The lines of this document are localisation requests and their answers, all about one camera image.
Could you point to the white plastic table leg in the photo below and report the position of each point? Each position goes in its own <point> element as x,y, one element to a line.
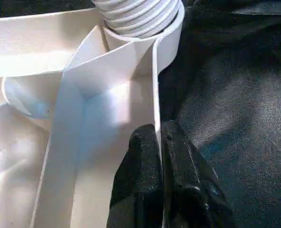
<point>135,16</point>

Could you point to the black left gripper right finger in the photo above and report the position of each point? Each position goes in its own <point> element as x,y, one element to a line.
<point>190,194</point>

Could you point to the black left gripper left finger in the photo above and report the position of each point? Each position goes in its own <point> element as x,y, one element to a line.
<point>138,185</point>

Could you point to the white plastic table top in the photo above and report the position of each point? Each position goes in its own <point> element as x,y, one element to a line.
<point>23,47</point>

